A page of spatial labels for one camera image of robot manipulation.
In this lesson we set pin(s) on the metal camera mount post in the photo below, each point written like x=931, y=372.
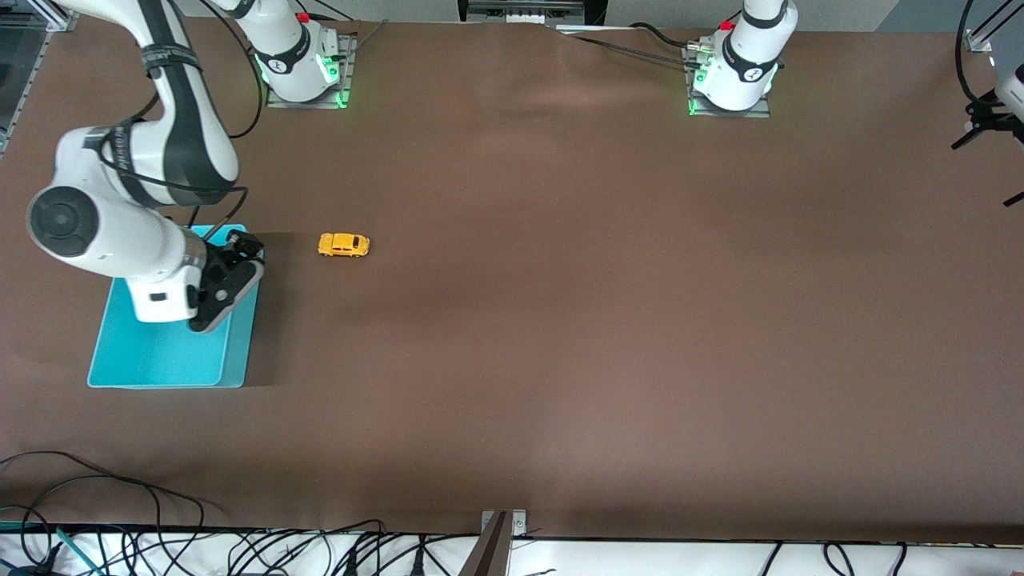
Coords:
x=496, y=552

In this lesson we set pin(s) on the white lower ledge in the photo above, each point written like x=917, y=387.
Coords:
x=640, y=560

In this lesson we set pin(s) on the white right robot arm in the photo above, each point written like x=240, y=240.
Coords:
x=104, y=232

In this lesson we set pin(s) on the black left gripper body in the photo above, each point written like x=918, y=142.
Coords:
x=986, y=120

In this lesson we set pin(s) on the brown table cover sheet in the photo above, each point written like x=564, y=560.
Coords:
x=512, y=320

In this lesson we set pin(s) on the yellow beetle toy car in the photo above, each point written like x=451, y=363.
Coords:
x=344, y=246

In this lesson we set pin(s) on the aluminium frame profile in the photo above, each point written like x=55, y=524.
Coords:
x=978, y=42
x=56, y=16

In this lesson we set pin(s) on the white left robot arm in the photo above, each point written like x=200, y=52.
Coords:
x=744, y=64

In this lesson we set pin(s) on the turquoise plastic bin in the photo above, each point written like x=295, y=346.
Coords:
x=176, y=360

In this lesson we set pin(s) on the white power strip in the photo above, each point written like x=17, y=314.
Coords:
x=524, y=12

